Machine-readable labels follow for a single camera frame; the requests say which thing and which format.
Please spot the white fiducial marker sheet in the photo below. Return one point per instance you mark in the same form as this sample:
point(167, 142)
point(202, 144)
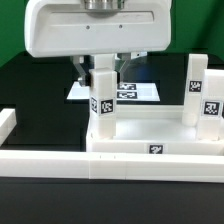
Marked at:
point(146, 92)

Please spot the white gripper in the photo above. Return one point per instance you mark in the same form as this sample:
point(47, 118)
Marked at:
point(69, 27)

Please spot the white desk tabletop tray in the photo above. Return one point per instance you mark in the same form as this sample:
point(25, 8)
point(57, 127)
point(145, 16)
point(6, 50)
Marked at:
point(154, 129)

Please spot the white U-shaped obstacle fence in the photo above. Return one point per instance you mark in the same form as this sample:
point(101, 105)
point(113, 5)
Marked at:
point(180, 163)

